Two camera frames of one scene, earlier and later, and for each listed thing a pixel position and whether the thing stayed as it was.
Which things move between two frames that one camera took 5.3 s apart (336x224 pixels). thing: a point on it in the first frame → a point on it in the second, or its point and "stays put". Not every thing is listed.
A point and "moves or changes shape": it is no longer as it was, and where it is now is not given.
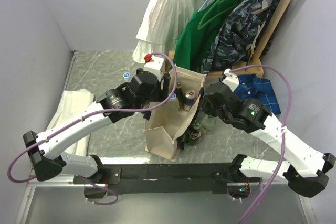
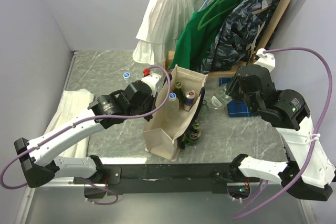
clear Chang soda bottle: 208,123 moves or changes shape
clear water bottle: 171,107 stays put
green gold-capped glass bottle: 179,95 stays put
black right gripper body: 206,106 → 234,89
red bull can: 189,99 stays put
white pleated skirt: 167,10 stays put
